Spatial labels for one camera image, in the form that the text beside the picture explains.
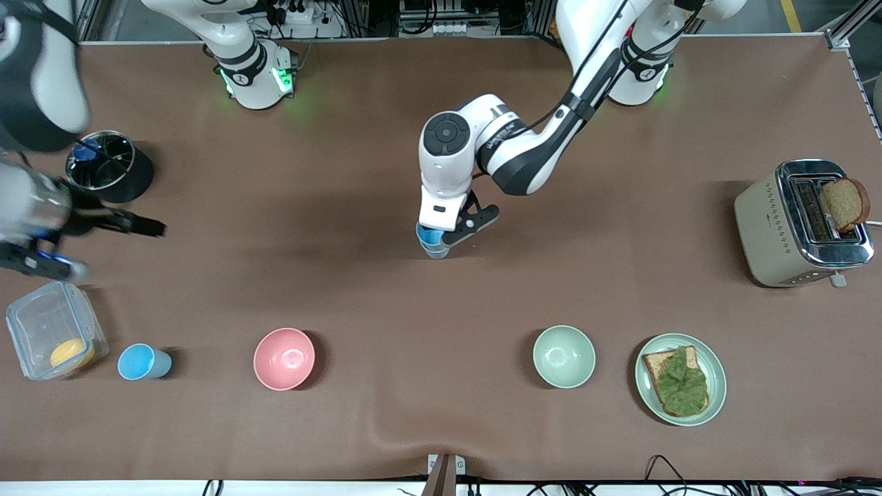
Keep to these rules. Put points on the aluminium frame profile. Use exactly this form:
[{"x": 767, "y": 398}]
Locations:
[{"x": 851, "y": 21}]

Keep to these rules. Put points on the beige and chrome toaster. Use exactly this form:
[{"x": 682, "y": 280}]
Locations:
[{"x": 765, "y": 234}]

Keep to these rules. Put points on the grey metal camera mount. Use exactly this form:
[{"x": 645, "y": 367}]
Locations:
[{"x": 445, "y": 472}]

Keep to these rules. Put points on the clear plastic lidded container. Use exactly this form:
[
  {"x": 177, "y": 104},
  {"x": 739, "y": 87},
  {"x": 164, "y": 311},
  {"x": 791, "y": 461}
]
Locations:
[{"x": 41, "y": 324}]

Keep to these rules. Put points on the pink bowl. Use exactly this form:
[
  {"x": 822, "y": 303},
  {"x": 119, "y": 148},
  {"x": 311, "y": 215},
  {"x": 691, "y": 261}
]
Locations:
[{"x": 284, "y": 359}]

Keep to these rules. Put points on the brown bread slice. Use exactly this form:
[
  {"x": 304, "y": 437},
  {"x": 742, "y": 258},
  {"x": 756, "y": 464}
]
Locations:
[{"x": 652, "y": 365}]

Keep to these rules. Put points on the green lettuce leaf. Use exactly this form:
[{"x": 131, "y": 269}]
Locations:
[{"x": 682, "y": 382}]

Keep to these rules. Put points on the bag of orange snacks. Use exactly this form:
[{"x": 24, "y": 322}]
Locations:
[{"x": 555, "y": 27}]

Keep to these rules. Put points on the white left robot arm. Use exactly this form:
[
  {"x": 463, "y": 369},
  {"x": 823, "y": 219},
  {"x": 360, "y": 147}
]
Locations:
[{"x": 524, "y": 151}]

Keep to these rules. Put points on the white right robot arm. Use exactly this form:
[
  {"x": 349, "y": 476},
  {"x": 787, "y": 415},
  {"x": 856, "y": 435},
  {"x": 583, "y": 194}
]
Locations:
[{"x": 41, "y": 76}]

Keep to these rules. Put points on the black cylindrical utensil holder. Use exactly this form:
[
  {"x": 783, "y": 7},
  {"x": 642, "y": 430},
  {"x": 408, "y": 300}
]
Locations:
[{"x": 134, "y": 172}]

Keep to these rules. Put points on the pale green plate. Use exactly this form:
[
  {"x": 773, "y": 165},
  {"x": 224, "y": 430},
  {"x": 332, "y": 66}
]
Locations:
[{"x": 716, "y": 379}]

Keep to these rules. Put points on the brown toast slice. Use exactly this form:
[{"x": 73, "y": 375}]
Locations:
[{"x": 844, "y": 203}]

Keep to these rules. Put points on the light blue plastic cup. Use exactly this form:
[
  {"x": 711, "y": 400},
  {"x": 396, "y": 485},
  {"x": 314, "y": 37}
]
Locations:
[
  {"x": 141, "y": 362},
  {"x": 431, "y": 235},
  {"x": 436, "y": 252}
]

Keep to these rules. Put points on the orange round food piece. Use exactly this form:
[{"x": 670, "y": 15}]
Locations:
[{"x": 71, "y": 353}]

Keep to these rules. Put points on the white power strip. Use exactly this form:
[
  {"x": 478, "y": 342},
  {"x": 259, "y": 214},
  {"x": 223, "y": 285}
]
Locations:
[{"x": 300, "y": 12}]

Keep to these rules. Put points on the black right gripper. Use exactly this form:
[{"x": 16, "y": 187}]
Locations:
[{"x": 91, "y": 217}]

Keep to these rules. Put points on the pale green bowl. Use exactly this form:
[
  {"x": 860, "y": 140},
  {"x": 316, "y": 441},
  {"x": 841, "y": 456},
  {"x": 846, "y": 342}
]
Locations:
[{"x": 563, "y": 357}]

